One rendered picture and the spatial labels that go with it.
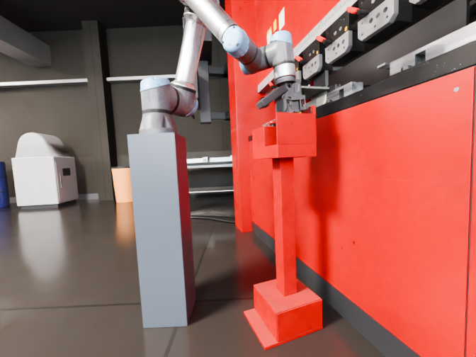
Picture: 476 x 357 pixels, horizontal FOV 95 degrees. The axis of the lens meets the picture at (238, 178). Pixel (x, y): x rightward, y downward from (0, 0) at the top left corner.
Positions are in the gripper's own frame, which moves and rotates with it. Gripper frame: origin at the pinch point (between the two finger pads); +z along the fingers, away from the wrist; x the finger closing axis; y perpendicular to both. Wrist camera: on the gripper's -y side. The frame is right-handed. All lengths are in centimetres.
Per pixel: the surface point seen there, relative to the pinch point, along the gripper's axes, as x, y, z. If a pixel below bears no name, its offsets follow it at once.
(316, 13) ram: 25, 42, -61
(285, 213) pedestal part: 2.3, -2.2, 28.3
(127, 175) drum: 373, -100, 13
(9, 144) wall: 528, -327, -82
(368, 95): -15.9, 21.9, -9.3
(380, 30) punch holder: -11, 37, -33
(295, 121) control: -4.8, 1.3, -4.7
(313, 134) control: -4.8, 8.1, 0.4
